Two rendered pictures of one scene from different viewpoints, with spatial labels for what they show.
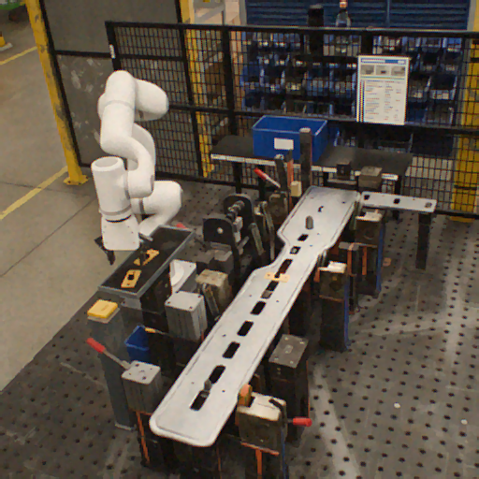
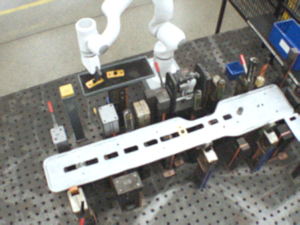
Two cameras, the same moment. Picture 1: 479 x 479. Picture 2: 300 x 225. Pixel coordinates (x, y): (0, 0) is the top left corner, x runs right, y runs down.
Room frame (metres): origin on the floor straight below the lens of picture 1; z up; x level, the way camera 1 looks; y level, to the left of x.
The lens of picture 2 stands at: (0.96, -0.52, 2.43)
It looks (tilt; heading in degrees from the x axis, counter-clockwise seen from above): 56 degrees down; 39
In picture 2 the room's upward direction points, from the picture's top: 4 degrees clockwise
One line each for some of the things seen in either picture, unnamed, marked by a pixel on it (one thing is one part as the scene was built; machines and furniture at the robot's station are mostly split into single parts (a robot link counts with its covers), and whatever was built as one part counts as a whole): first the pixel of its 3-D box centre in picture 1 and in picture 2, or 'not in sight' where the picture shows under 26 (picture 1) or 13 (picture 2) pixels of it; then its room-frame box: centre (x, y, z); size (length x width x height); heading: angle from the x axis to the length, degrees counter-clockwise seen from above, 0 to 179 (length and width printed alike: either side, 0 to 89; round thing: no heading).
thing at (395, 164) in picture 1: (306, 155); (296, 61); (2.61, -0.33, 1.01); 0.90 x 0.22 x 0.03; 64
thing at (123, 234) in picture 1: (121, 228); (90, 57); (1.55, 0.34, 1.34); 0.10 x 0.07 x 0.11; 79
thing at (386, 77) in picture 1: (382, 90); not in sight; (2.58, -0.66, 1.30); 0.23 x 0.02 x 0.31; 64
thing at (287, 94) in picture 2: (341, 211); (285, 109); (2.36, -0.45, 0.85); 0.12 x 0.03 x 0.30; 64
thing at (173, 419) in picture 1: (277, 282); (179, 134); (1.69, -0.11, 1.00); 1.38 x 0.22 x 0.02; 154
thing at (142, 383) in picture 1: (150, 418); (65, 151); (1.26, 0.30, 0.88); 0.11 x 0.10 x 0.36; 64
